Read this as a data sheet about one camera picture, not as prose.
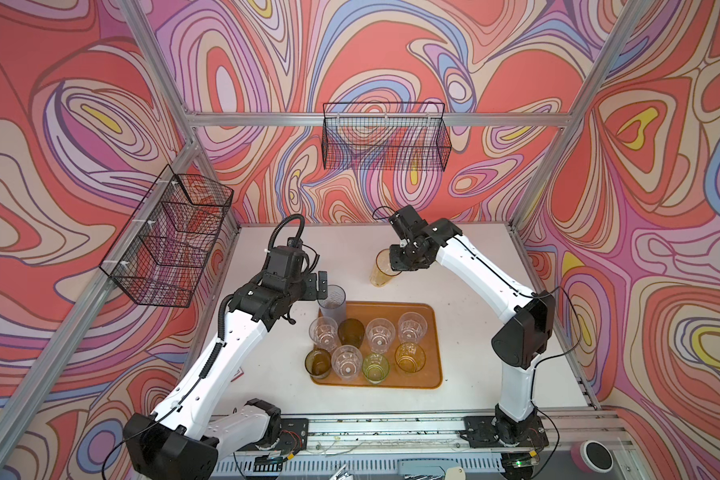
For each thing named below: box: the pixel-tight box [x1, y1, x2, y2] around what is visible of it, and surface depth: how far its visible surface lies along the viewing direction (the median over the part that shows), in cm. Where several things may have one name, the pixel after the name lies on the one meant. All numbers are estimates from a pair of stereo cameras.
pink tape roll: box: [570, 440, 614, 474], surface depth 68 cm
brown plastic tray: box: [312, 301, 443, 389], surface depth 86 cm
